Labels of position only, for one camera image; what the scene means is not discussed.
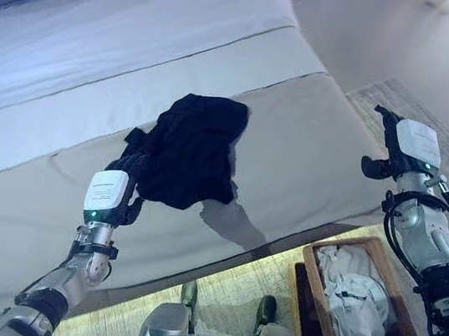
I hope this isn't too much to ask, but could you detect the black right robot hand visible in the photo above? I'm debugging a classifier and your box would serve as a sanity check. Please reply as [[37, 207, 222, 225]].
[[359, 103, 449, 191]]

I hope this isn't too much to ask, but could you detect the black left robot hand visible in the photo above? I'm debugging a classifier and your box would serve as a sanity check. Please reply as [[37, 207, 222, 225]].
[[79, 164, 150, 232]]

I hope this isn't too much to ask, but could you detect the beige shirt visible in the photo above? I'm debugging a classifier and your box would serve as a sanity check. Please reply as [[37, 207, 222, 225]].
[[309, 239, 385, 302]]

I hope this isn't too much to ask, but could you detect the white garment with black trim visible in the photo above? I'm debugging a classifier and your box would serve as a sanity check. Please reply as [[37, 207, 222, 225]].
[[319, 267, 403, 336]]

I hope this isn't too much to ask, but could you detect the bed with beige sheet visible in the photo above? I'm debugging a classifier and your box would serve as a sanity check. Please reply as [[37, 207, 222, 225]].
[[0, 22, 410, 336]]

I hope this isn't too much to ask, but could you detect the brown wicker basket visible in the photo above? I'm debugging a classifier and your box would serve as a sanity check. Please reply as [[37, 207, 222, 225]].
[[278, 224, 439, 336]]

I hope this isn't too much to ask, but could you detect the silver left robot leg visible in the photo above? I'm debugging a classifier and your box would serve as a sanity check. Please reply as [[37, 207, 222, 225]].
[[139, 273, 203, 336]]

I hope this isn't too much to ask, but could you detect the silver robot leg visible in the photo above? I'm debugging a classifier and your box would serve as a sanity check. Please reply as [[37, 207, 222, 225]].
[[252, 293, 311, 336], [139, 273, 203, 336]]

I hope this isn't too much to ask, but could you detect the white duvet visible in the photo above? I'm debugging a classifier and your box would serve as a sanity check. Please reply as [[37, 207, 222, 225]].
[[0, 0, 339, 242]]

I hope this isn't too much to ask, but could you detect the silver right robot leg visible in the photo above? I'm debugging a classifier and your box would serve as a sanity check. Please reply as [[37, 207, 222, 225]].
[[252, 293, 311, 336]]

